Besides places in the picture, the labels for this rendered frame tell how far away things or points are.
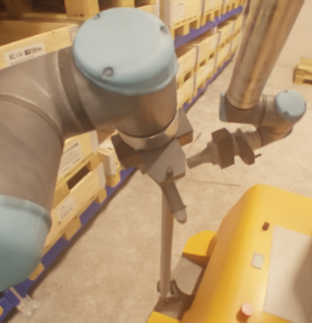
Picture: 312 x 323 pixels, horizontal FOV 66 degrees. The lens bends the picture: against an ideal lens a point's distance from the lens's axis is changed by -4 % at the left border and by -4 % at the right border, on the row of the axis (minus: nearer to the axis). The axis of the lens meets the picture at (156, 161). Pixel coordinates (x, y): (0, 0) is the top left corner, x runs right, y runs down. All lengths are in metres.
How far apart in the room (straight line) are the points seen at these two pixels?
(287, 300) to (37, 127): 0.95
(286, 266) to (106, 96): 0.96
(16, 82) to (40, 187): 0.11
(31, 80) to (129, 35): 0.10
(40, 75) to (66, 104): 0.03
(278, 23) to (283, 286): 0.83
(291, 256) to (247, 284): 0.22
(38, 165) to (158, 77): 0.12
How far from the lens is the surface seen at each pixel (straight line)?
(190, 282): 1.46
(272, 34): 0.53
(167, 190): 0.60
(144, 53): 0.23
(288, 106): 0.75
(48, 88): 0.25
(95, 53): 0.23
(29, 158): 0.17
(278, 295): 1.02
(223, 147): 0.80
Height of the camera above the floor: 1.76
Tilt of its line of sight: 39 degrees down
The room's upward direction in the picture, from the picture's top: straight up
